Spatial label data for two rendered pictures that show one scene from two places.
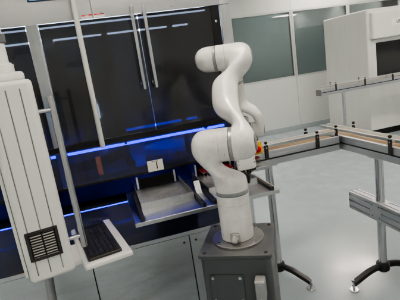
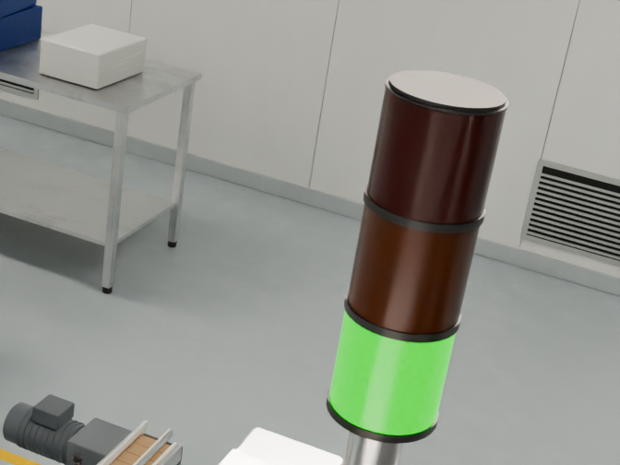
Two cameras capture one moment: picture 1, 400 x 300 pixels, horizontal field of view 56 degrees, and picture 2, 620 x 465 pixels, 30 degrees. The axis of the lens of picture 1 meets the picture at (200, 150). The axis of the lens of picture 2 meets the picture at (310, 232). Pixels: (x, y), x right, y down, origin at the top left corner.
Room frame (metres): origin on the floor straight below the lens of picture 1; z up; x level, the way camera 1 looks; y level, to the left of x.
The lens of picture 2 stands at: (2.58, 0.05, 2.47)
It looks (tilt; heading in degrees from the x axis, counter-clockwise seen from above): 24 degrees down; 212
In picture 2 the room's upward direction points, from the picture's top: 9 degrees clockwise
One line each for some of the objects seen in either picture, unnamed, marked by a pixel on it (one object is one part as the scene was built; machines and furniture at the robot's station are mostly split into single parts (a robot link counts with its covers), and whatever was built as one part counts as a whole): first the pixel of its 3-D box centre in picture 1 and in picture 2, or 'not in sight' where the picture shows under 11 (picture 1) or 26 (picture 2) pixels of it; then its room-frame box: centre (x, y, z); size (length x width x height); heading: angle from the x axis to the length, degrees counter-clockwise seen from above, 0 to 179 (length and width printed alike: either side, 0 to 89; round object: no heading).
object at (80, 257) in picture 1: (90, 244); not in sight; (1.59, 0.56, 0.79); 0.45 x 0.28 x 0.03; 24
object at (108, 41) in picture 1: (100, 80); not in sight; (1.94, 0.44, 1.51); 0.47 x 0.01 x 0.59; 104
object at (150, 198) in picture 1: (162, 191); not in sight; (1.88, 0.23, 0.90); 0.34 x 0.26 x 0.04; 14
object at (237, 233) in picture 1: (235, 215); not in sight; (1.30, -0.09, 0.95); 0.19 x 0.19 x 0.18
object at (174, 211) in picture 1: (197, 193); not in sight; (1.86, 0.05, 0.87); 0.70 x 0.48 x 0.02; 104
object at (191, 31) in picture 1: (187, 67); not in sight; (2.05, 0.00, 1.51); 0.43 x 0.01 x 0.59; 104
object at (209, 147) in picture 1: (218, 161); not in sight; (1.31, -0.06, 1.16); 0.19 x 0.12 x 0.24; 77
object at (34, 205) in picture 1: (26, 169); not in sight; (1.54, 0.73, 1.19); 0.50 x 0.19 x 0.78; 24
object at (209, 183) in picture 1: (222, 177); not in sight; (1.97, -0.10, 0.90); 0.34 x 0.26 x 0.04; 14
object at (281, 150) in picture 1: (287, 146); not in sight; (2.35, -0.56, 0.92); 0.69 x 0.16 x 0.16; 104
